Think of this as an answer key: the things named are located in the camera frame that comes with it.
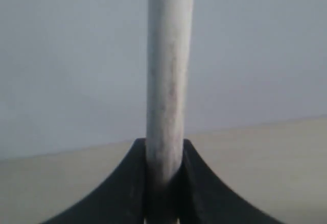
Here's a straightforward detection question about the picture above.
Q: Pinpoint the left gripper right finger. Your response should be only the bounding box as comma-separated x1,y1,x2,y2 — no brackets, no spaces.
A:
178,139,281,224

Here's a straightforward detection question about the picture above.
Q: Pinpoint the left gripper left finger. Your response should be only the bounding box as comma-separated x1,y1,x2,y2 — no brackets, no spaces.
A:
44,138,146,224

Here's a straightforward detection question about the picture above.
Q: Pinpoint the white drumstick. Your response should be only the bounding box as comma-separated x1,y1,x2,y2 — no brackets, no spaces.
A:
146,0,194,186

